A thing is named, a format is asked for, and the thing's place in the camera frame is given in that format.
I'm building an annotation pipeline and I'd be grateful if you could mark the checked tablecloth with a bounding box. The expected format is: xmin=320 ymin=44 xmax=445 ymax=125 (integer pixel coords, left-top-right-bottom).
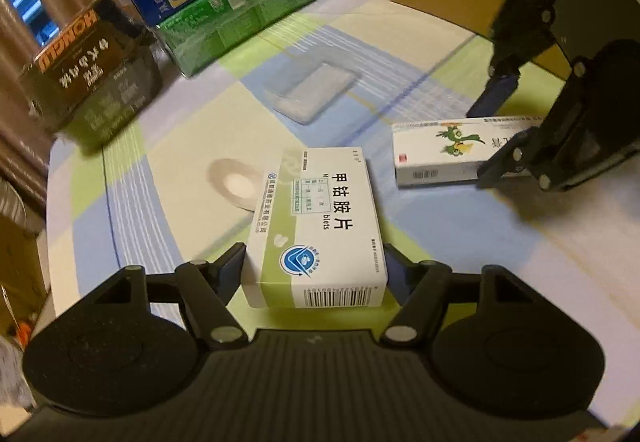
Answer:
xmin=45 ymin=0 xmax=640 ymax=423

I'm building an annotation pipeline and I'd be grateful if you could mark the white green-bird ointment box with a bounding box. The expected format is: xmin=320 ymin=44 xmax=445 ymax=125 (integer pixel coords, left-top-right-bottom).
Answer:
xmin=392 ymin=116 xmax=542 ymax=188

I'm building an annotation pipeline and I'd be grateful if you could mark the green wrapped carton pack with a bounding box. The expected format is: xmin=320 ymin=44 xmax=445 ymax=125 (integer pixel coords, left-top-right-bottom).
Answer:
xmin=154 ymin=0 xmax=315 ymax=78

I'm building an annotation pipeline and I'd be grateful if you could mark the white plastic spoon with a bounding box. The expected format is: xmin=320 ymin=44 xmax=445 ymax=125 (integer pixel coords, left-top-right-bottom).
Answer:
xmin=207 ymin=158 xmax=262 ymax=212

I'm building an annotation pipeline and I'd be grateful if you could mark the white blue-logo medicine box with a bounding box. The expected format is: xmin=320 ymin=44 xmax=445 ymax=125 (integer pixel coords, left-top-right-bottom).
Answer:
xmin=241 ymin=147 xmax=387 ymax=309

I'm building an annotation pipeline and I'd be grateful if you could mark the brown cardboard boxes stack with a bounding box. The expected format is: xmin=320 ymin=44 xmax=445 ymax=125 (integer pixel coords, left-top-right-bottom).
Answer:
xmin=0 ymin=215 xmax=48 ymax=338

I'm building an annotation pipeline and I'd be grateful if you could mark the dark noodle carton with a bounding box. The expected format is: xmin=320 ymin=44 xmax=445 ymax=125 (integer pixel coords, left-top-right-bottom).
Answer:
xmin=20 ymin=0 xmax=163 ymax=154

